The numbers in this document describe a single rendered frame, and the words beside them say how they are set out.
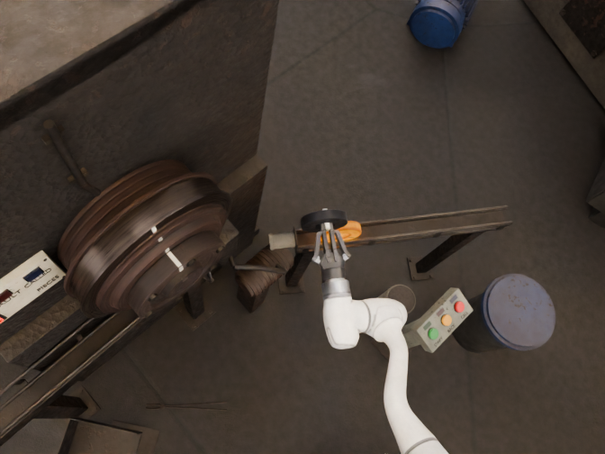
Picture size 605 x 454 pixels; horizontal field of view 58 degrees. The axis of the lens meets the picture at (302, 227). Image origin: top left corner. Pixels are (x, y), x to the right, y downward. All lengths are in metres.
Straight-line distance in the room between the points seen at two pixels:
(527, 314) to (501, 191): 0.89
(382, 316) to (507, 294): 0.83
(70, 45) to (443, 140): 2.41
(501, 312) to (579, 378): 0.77
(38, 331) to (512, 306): 1.77
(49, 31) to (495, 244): 2.44
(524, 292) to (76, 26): 2.00
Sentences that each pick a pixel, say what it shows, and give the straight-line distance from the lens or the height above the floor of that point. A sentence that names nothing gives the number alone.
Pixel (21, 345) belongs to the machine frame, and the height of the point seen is 0.87.
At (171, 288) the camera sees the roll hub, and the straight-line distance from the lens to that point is 1.39.
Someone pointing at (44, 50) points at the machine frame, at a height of 1.76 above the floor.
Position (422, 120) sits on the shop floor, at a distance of 3.12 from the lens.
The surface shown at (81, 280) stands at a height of 1.24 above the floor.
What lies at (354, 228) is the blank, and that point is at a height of 0.78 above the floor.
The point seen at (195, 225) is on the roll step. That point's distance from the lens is 1.32.
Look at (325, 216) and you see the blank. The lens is 1.72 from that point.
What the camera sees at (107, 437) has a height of 0.61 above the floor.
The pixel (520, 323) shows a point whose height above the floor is 0.43.
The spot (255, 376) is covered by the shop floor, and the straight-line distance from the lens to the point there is 2.52.
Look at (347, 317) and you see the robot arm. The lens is 1.68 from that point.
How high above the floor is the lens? 2.50
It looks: 69 degrees down
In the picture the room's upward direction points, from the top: 24 degrees clockwise
